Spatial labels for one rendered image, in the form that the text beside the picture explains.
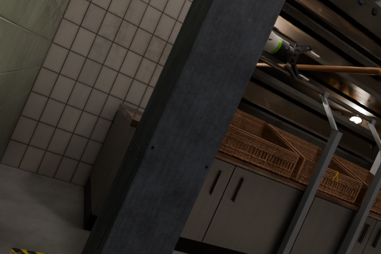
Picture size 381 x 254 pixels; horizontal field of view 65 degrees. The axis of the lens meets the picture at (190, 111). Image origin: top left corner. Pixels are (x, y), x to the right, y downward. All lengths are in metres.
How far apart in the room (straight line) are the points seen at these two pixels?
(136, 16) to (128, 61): 0.27
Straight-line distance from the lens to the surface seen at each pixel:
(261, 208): 1.81
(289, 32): 2.36
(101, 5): 1.91
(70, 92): 1.89
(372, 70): 1.48
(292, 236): 1.95
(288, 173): 1.88
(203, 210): 1.64
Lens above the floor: 0.74
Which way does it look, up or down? 1 degrees down
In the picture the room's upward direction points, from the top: 24 degrees clockwise
